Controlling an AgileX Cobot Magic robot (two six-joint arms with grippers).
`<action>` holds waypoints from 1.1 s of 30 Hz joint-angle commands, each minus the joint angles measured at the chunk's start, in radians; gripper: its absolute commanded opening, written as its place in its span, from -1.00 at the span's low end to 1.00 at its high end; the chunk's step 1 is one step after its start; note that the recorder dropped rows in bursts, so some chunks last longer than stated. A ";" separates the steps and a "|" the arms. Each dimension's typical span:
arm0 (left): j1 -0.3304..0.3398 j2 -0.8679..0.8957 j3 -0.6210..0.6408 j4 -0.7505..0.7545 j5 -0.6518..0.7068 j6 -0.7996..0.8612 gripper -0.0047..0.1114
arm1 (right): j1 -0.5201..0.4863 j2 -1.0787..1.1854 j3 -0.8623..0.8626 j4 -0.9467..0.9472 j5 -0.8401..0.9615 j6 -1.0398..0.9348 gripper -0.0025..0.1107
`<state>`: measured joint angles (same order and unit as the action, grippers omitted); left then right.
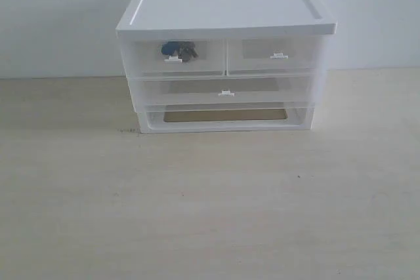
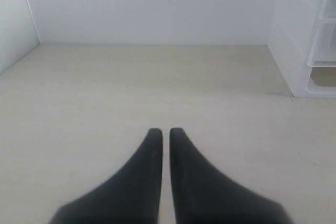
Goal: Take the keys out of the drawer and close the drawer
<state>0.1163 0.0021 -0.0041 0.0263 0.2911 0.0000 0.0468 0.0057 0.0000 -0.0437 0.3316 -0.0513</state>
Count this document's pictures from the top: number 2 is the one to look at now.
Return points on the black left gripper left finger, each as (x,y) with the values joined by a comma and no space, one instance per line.
(131,195)

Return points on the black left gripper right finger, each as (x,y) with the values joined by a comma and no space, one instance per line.
(202,194)

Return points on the white plastic drawer cabinet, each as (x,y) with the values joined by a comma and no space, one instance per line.
(302,43)

